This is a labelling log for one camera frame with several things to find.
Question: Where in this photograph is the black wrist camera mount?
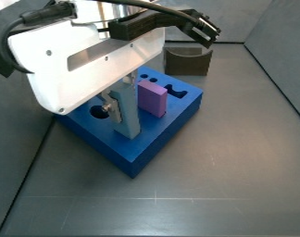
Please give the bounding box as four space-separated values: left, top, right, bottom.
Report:
108 9 221 48

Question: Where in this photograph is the purple rectangular block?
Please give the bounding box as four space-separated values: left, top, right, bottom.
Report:
138 80 167 118

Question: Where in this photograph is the black camera cable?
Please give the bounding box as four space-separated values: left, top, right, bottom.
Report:
0 0 218 79

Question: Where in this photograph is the black curved bracket stand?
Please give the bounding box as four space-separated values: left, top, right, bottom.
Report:
163 47 213 76

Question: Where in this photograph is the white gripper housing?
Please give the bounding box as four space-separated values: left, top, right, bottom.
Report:
8 21 165 123

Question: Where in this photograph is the blue shape sorting board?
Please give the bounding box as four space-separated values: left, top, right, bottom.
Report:
58 67 203 177

